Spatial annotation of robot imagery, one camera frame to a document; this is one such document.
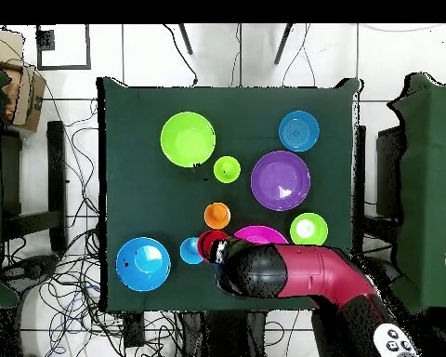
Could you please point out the red plastic cup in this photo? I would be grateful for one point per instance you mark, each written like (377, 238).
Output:
(208, 240)

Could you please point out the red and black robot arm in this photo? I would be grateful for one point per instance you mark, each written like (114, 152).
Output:
(308, 267)

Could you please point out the orange plastic cup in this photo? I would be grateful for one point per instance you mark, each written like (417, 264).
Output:
(217, 215)

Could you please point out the green plastic cup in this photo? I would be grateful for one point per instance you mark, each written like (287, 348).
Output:
(226, 169)

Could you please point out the pink plastic bowl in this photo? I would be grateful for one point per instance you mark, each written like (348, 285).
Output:
(260, 235)

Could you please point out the purple plastic bowl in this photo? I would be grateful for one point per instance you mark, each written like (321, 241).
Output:
(278, 178)

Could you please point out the blue plastic cup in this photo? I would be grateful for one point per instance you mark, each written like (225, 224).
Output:
(189, 251)

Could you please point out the large green plastic bowl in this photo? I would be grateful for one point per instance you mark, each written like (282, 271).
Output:
(187, 139)

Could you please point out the dark green tablecloth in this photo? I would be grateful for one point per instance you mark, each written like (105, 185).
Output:
(245, 111)

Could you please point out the small green ribbed bowl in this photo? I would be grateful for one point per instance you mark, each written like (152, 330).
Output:
(308, 228)

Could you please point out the small blue patterned bowl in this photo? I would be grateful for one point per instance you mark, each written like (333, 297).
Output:
(299, 131)

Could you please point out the large blue plastic bowl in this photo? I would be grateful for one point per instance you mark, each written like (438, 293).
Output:
(143, 264)

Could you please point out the black power strip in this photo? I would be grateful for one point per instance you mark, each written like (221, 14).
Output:
(133, 331)

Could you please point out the black tripod leg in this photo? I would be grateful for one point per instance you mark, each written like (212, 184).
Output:
(186, 39)
(283, 44)

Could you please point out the black metal stand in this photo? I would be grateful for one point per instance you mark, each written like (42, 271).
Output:
(57, 186)

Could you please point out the cardboard box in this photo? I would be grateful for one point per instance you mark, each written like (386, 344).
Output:
(28, 96)
(3, 48)

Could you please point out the grey pedestal foot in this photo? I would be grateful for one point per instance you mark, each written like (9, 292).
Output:
(388, 271)
(33, 269)

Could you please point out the black square frame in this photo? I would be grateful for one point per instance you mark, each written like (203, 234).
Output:
(45, 40)

